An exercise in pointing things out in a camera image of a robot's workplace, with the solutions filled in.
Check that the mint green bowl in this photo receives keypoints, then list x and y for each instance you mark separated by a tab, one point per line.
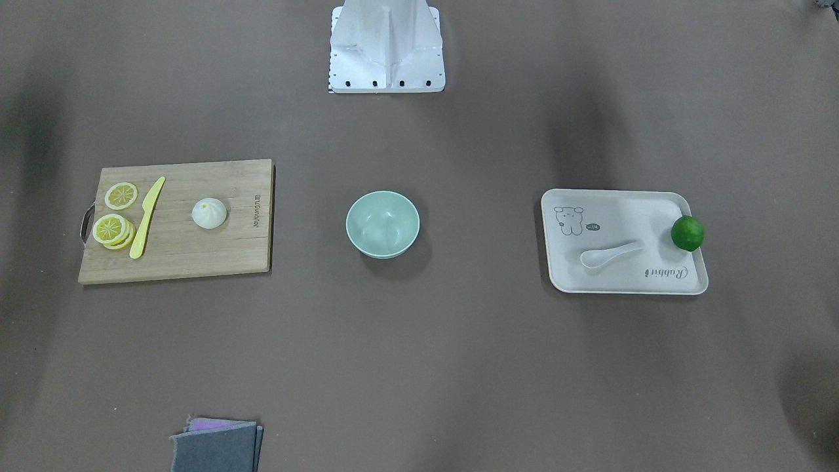
382	224

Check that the grey folded cloth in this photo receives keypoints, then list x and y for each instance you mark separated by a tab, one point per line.
210	444

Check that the white plastic spoon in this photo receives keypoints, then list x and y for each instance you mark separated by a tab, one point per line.
594	259

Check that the yellow plastic knife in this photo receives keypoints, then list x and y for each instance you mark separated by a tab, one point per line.
142	230

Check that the bamboo cutting board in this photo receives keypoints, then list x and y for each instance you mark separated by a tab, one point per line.
176	247

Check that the upper lemon slice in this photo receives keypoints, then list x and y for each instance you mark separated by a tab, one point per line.
121	196

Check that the green lime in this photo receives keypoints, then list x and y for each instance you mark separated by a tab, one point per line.
687	233

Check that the white steamed bun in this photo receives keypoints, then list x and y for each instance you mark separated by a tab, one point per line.
209	213

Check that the beige rabbit tray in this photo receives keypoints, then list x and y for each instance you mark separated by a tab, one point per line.
575	221

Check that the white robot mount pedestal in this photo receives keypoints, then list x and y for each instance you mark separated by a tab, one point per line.
386	47

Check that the lower lemon slice stack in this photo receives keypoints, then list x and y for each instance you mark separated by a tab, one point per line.
114	232

